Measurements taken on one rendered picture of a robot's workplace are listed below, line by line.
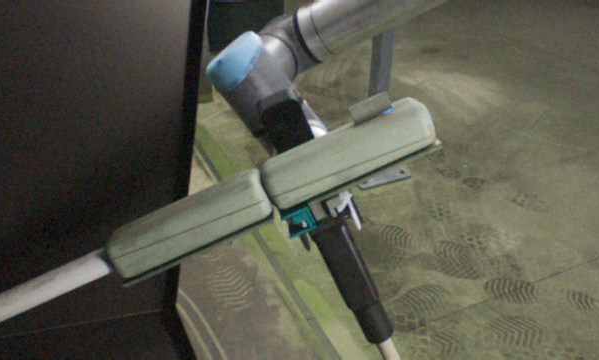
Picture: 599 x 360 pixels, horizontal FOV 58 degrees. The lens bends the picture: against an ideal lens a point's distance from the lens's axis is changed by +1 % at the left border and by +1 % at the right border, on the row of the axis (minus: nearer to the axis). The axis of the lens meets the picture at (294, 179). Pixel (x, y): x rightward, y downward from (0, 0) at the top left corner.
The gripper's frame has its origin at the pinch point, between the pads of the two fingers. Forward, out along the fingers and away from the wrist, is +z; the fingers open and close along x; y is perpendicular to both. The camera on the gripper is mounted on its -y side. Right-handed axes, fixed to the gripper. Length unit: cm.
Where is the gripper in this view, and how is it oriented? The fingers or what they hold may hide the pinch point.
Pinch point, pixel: (316, 204)
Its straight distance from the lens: 48.4
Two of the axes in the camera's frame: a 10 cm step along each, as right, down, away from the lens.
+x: -9.2, 4.0, 0.6
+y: 4.0, 8.7, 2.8
